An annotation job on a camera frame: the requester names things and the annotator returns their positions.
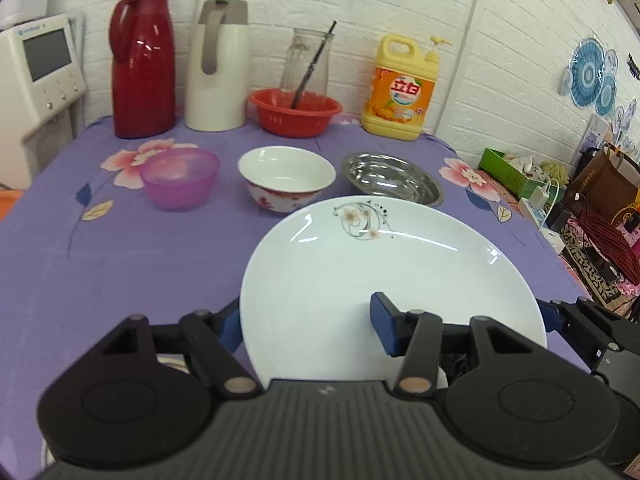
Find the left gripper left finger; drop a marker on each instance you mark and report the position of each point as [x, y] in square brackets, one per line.
[207, 341]

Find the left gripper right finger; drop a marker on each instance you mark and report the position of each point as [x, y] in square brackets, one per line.
[434, 354]

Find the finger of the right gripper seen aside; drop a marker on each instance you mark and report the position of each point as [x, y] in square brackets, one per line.
[553, 320]

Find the white plate floral print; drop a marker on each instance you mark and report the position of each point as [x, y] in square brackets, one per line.
[305, 294]

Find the purple plastic bowl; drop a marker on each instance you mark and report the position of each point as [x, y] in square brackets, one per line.
[180, 179]

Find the stainless steel bowl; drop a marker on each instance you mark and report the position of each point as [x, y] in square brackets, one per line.
[384, 175]

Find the white ceramic bowl red pattern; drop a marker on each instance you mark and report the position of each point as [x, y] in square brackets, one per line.
[284, 179]

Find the white power strip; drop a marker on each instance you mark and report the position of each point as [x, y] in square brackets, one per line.
[537, 208]

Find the purple floral tablecloth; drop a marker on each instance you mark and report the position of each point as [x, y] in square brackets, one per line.
[79, 254]

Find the brown paper bag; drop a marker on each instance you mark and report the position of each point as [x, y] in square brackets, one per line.
[608, 185]

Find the green box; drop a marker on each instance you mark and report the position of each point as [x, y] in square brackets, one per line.
[520, 186]

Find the yellow dish soap bottle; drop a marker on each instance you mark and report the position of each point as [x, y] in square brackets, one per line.
[401, 88]

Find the red plastic colander basket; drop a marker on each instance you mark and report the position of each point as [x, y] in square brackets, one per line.
[308, 119]

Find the blue paper fan decoration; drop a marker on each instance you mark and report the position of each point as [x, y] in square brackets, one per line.
[590, 78]

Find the orange plastic stool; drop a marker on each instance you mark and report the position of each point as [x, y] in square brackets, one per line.
[8, 199]

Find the black stirring stick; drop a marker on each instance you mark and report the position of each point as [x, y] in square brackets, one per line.
[312, 66]

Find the glass pitcher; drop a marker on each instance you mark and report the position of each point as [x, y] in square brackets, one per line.
[304, 46]

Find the red thermos jug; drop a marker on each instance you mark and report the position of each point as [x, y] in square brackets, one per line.
[142, 42]

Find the white water dispenser machine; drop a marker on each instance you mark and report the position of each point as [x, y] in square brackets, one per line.
[41, 79]

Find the white thermos jug grey handle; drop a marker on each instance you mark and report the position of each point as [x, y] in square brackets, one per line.
[218, 71]

